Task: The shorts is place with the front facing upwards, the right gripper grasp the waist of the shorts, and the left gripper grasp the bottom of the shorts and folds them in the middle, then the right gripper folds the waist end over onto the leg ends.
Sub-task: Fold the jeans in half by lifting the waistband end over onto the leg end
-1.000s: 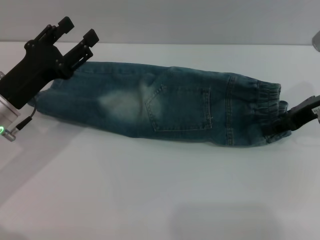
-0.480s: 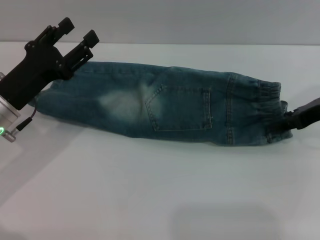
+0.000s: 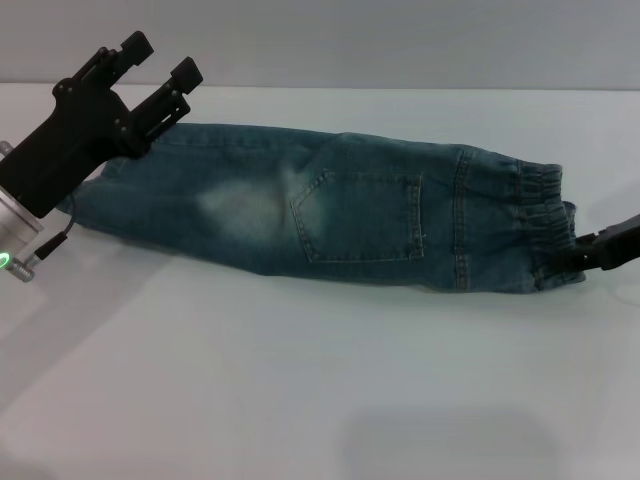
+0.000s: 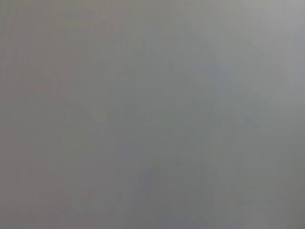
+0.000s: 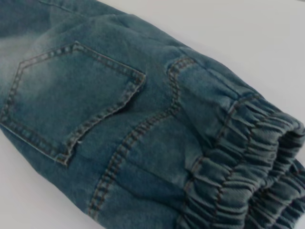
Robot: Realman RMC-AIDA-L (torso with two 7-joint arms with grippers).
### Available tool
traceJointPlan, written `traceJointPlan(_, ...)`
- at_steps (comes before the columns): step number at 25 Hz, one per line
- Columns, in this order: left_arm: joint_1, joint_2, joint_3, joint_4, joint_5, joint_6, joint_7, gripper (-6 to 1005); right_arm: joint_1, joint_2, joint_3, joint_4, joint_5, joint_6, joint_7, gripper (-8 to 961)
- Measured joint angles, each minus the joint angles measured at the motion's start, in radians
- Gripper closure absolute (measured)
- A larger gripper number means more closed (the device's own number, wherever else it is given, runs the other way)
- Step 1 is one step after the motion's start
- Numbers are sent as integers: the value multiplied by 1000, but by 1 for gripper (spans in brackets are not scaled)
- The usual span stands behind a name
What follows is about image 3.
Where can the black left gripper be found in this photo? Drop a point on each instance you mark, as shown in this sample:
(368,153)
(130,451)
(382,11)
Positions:
(65,145)

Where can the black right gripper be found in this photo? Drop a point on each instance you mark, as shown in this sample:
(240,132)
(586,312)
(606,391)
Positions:
(620,245)

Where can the blue denim shorts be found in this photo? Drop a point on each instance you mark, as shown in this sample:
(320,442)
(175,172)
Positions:
(325,225)

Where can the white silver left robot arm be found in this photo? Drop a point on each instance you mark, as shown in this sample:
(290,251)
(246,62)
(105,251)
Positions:
(15,230)

